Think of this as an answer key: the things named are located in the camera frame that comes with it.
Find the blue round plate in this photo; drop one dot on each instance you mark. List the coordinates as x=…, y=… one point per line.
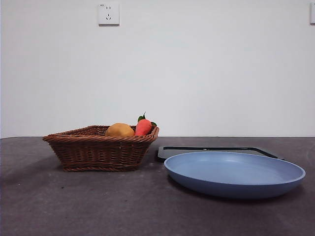
x=233, y=174

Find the red-orange toy carrot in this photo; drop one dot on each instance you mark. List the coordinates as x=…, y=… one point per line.
x=144, y=127

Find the black flat tray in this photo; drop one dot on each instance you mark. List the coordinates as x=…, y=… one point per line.
x=165, y=154

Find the yellow-brown toy potato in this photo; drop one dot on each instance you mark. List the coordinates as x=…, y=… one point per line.
x=120, y=130

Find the brown wicker basket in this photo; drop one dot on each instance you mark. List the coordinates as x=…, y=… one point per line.
x=98, y=155

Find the white wall socket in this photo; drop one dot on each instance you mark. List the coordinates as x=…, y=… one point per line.
x=109, y=14

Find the white wall switch plate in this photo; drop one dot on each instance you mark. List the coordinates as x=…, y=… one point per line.
x=312, y=13

